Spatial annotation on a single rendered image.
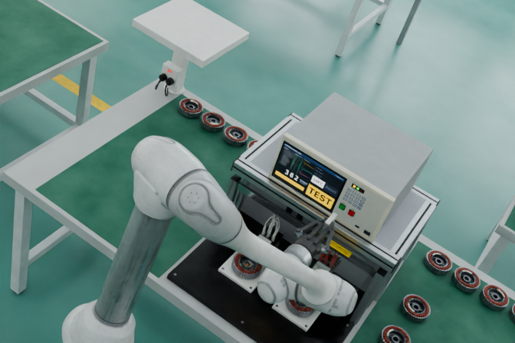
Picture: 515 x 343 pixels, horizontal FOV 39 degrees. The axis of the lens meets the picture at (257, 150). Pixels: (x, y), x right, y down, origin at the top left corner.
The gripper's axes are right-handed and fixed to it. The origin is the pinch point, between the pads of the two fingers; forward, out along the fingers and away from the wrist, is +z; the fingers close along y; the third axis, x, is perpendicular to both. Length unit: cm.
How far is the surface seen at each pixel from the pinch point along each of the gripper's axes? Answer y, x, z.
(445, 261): 39, -40, 61
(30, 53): -169, -44, 33
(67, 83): -207, -119, 105
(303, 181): -16.0, 0.3, 9.5
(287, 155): -24.9, 6.6, 9.4
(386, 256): 21.3, -6.7, 7.6
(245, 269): -19.2, -36.3, -7.2
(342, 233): 4.6, -7.6, 6.7
